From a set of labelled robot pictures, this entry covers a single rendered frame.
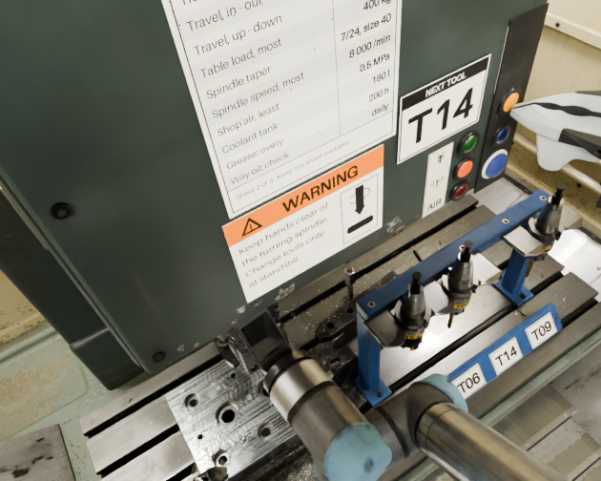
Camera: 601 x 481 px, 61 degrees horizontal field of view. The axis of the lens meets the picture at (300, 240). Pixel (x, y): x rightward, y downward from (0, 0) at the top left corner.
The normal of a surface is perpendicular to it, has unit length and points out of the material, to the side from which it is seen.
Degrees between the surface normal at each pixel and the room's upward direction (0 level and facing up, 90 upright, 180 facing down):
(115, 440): 0
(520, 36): 90
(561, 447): 8
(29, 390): 0
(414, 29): 90
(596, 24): 90
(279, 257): 90
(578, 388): 24
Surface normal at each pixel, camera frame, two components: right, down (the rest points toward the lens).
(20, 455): 0.25, -0.78
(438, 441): -0.89, -0.33
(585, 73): -0.84, 0.46
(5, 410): -0.11, -0.65
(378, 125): 0.53, 0.61
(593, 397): -0.44, -0.40
